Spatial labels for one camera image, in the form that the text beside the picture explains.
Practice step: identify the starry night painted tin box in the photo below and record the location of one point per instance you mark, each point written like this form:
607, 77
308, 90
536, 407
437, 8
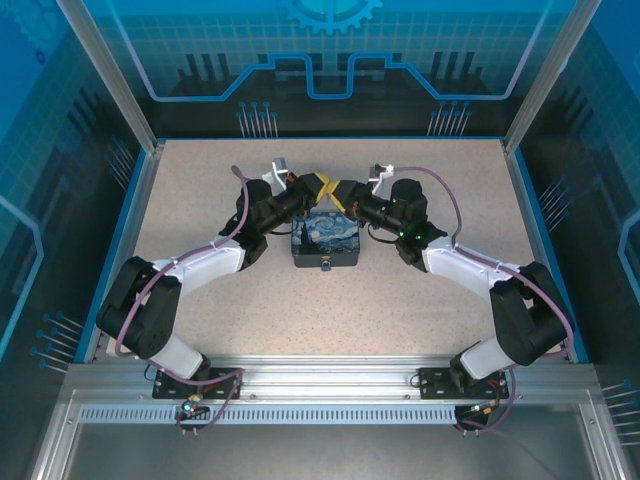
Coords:
325, 240

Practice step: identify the small padlock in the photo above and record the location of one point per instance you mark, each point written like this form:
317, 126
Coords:
325, 264

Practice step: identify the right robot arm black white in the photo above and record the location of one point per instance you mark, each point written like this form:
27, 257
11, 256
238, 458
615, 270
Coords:
525, 320

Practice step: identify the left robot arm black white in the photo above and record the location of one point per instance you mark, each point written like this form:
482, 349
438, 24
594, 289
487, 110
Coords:
150, 310

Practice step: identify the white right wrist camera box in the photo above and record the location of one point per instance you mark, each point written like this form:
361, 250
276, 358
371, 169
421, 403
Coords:
376, 177

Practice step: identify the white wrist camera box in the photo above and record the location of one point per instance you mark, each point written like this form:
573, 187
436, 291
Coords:
376, 177
276, 172

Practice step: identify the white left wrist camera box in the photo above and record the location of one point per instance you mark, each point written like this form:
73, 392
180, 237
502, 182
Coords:
276, 172

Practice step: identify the aluminium mounting rail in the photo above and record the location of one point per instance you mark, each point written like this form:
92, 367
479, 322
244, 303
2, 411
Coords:
325, 375

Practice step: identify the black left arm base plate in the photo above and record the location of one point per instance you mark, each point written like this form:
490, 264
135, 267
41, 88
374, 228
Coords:
225, 382

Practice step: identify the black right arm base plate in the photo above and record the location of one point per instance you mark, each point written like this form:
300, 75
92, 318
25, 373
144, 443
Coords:
435, 382

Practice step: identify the aluminium frame post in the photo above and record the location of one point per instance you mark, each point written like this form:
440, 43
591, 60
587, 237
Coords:
115, 80
545, 80

